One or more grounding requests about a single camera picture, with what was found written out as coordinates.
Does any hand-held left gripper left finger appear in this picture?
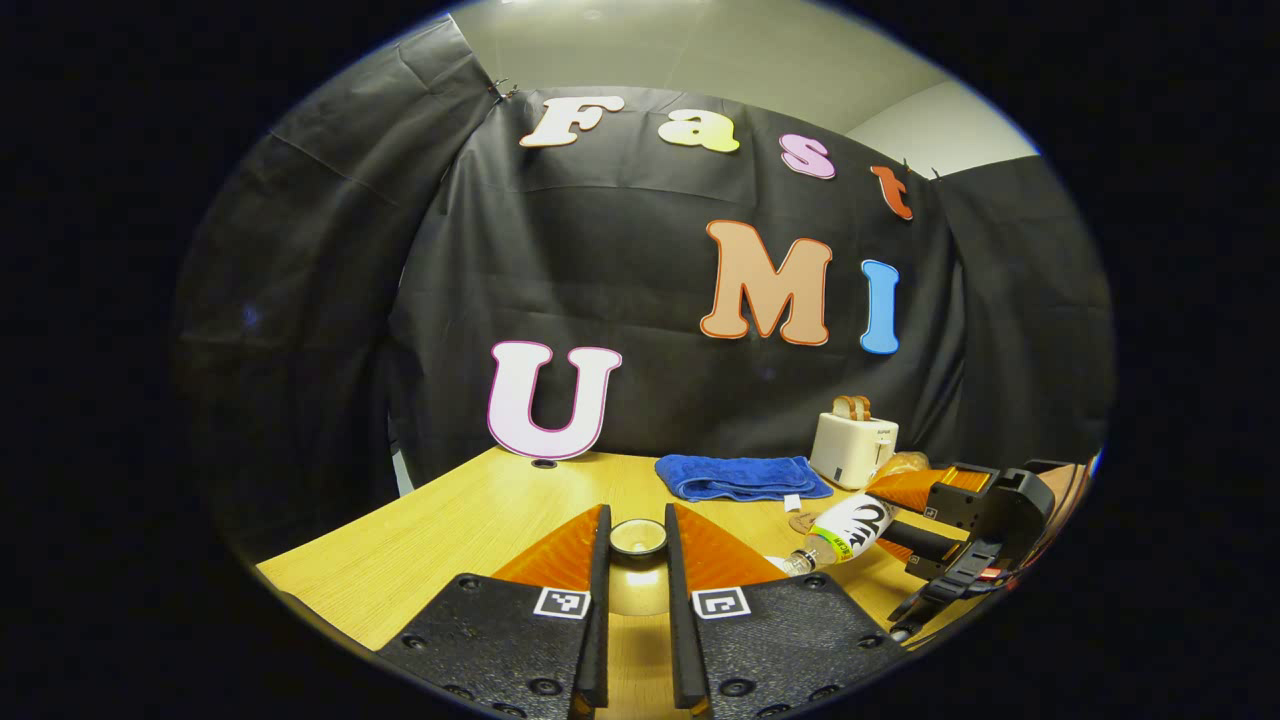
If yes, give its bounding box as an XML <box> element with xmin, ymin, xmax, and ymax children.
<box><xmin>375</xmin><ymin>502</ymin><xmax>614</xmax><ymax>720</ymax></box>

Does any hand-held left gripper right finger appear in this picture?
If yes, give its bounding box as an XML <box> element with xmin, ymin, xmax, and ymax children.
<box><xmin>663</xmin><ymin>502</ymin><xmax>911</xmax><ymax>720</ymax></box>

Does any clear plastic water bottle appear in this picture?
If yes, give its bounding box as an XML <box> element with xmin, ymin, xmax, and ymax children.
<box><xmin>779</xmin><ymin>451</ymin><xmax>932</xmax><ymax>579</ymax></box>

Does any cream teacup lid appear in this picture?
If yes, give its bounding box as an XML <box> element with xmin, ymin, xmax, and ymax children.
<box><xmin>604</xmin><ymin>517</ymin><xmax>674</xmax><ymax>619</ymax></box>

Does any white toaster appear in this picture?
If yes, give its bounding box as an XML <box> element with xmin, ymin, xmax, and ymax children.
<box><xmin>808</xmin><ymin>410</ymin><xmax>900</xmax><ymax>492</ymax></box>

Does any folded blue towel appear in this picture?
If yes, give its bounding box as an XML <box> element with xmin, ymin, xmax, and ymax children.
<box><xmin>654</xmin><ymin>454</ymin><xmax>835</xmax><ymax>504</ymax></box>

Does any black backdrop cloth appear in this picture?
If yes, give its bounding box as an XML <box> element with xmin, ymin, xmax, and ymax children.
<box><xmin>168</xmin><ymin>14</ymin><xmax>1117</xmax><ymax>563</ymax></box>

